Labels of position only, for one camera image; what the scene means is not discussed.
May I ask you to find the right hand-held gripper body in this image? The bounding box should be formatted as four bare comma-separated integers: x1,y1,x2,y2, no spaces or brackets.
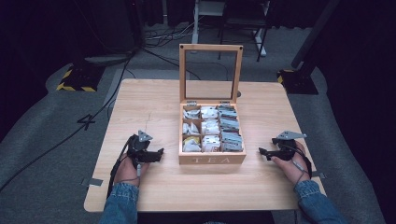
271,130,308,162

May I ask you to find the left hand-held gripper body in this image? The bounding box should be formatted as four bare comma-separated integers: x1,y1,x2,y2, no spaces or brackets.
125,130,154,169

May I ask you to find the person's right hand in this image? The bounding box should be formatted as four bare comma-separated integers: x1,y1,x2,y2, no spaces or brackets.
270,141,313,186

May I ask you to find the person's left hand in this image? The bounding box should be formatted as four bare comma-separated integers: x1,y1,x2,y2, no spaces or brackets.
113,153,150,188

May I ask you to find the wooden tea box with lid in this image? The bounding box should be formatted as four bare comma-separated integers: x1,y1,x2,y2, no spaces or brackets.
177,43,248,166

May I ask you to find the yellow tea bag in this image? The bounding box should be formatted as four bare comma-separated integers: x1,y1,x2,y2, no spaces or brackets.
182,135,202,153

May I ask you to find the white crumpled tea bag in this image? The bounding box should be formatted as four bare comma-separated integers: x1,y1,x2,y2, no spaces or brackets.
183,108,201,120
182,121,201,135

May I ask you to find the stack of grey tea packets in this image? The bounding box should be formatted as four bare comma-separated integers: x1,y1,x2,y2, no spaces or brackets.
218,105,244,153

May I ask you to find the group of white tea packets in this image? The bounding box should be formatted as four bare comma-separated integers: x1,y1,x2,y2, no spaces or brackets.
200,105,222,153

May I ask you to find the black yellow striped stand base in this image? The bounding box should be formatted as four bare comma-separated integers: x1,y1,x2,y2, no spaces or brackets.
56,63,106,93
276,68,319,95

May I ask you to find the black slanted stand pole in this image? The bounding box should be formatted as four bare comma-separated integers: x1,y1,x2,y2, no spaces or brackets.
290,0,341,70

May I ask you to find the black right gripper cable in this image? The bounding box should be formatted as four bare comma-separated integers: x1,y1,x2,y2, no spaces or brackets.
288,144,314,188

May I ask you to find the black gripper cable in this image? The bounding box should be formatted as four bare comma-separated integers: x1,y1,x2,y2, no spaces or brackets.
106,134,138,200
288,144,314,188

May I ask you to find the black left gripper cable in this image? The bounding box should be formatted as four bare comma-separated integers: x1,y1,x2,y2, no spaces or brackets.
106,134,138,200

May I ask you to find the long black floor cable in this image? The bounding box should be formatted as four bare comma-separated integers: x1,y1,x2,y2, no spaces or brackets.
0,50,135,192

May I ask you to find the black metal stand frame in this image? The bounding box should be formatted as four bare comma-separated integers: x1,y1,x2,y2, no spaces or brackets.
217,0,271,63

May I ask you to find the bundle of floor cables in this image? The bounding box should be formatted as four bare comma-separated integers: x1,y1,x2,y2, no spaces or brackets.
144,21,202,49

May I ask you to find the white metal desk frame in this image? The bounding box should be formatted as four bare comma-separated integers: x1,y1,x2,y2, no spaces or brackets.
191,0,269,58

